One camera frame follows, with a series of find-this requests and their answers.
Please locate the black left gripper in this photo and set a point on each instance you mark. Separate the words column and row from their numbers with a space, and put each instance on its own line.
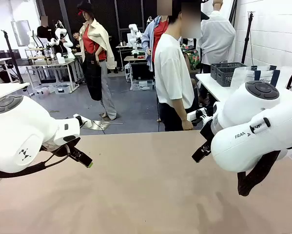
column 60, row 150

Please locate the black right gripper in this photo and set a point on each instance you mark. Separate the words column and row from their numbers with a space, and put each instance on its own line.
column 206, row 132

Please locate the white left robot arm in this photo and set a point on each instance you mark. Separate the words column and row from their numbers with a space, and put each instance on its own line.
column 19, row 136

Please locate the person's right forearm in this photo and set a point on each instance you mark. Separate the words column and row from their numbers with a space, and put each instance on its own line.
column 180, row 109

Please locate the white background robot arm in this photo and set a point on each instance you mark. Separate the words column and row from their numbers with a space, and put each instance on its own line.
column 63, row 41
column 134, row 36

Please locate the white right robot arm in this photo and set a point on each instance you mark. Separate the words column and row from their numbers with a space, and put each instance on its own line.
column 253, row 126

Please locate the person's right hand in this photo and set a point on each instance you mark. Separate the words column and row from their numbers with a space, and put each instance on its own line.
column 187, row 124

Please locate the white power strip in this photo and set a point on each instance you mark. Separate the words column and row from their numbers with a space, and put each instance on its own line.
column 193, row 115
column 83, row 120

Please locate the white side table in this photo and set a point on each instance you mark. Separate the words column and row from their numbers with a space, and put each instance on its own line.
column 212, row 85

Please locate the clear plastic storage box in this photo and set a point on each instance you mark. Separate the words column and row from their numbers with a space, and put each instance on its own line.
column 64, row 88
column 43, row 89
column 143, row 85

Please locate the grey plastic basket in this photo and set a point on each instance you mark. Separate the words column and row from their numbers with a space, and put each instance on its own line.
column 215, row 67
column 225, row 76

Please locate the person in white T-shirt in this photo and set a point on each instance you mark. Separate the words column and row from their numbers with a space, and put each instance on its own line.
column 171, row 73

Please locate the floral fabric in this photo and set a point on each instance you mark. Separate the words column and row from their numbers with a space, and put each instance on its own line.
column 192, row 57

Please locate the background workbench with shelf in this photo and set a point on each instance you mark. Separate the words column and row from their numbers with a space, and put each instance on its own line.
column 50, row 64

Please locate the mannequin with beige jacket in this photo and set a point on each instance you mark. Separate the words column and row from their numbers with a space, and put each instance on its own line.
column 97, row 56

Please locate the background table with black front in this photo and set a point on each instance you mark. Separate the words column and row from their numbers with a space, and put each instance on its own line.
column 138, row 69

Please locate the figure in white shirt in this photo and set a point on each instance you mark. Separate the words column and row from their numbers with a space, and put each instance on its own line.
column 217, row 41

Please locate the seated person in black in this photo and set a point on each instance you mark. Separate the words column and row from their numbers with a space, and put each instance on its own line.
column 75, row 41

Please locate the black tripod stand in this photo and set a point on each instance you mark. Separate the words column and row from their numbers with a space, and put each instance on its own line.
column 247, row 36
column 13, row 58

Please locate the person in red shirt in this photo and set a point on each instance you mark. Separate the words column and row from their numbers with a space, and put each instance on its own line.
column 150, row 44

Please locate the person in black T-shirt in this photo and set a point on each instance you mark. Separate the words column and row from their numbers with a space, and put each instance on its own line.
column 44, row 31

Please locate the metal mannequin base plate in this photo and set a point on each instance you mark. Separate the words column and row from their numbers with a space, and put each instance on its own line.
column 102, row 124

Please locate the grey wall board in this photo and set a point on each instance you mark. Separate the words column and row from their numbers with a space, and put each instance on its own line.
column 21, row 33

